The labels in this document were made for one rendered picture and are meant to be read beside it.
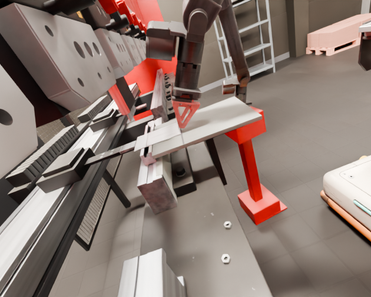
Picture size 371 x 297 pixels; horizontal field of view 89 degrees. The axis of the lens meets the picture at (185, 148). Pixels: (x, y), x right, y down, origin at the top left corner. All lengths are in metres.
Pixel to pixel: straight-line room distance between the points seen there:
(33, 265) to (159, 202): 0.25
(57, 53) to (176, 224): 0.36
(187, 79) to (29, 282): 0.49
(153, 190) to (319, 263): 1.09
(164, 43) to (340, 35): 4.48
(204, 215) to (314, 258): 1.00
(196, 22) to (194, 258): 0.42
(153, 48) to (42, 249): 0.46
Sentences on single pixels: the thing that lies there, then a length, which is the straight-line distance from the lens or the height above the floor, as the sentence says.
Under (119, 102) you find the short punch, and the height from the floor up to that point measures 1.13.
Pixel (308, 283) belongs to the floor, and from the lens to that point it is 1.30.
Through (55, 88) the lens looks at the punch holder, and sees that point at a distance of 0.19.
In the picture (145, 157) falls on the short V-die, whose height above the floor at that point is 0.99.
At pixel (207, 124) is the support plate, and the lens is 0.48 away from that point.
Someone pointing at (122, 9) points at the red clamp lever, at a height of 1.30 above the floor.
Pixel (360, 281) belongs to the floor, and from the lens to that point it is 1.35.
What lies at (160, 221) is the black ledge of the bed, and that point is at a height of 0.87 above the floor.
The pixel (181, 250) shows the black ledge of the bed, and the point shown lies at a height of 0.88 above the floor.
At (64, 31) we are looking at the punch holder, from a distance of 0.24.
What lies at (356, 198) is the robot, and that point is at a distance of 1.28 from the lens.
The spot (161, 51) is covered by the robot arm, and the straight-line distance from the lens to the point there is 0.45.
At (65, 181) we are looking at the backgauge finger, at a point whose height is 1.00.
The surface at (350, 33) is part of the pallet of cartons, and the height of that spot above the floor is 0.25.
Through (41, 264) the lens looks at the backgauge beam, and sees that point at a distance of 0.50.
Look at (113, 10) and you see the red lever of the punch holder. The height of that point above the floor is 1.27.
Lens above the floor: 1.20
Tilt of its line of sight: 29 degrees down
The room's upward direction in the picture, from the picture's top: 22 degrees counter-clockwise
